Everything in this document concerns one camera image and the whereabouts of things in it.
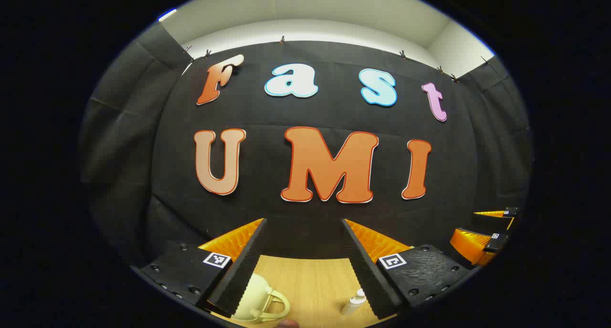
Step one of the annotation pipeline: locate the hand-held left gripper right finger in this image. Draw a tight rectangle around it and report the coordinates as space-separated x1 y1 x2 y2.
341 218 473 320

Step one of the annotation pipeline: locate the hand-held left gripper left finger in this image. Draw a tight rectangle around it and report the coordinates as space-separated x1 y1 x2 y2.
138 218 268 319

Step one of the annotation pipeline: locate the white pump bottle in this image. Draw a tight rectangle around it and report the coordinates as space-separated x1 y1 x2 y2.
340 288 367 316

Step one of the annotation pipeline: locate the small yellow suitcase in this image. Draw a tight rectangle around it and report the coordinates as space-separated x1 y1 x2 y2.
232 273 291 324

